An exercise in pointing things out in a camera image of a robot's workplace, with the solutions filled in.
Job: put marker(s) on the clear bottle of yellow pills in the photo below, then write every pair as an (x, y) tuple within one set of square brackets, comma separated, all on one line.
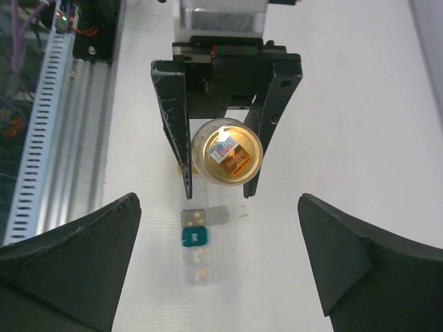
[(226, 152)]

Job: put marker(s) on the gold bottle cap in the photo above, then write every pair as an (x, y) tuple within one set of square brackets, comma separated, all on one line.
[(232, 155)]

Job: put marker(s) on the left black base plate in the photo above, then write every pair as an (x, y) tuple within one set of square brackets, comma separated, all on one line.
[(95, 33)]

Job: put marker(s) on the slotted cable duct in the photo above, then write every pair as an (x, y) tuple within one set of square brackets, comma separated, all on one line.
[(29, 188)]

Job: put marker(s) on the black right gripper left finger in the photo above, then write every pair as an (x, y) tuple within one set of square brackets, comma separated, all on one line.
[(70, 278)]

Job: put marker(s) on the weekly pill organizer strip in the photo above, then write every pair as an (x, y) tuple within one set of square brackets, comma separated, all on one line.
[(209, 225)]

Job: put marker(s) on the aluminium mounting rail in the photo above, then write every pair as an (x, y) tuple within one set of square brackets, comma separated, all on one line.
[(81, 104)]

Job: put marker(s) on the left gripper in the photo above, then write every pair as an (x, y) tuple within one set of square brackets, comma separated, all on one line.
[(208, 76)]

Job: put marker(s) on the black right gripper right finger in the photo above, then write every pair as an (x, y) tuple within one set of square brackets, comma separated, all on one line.
[(367, 278)]

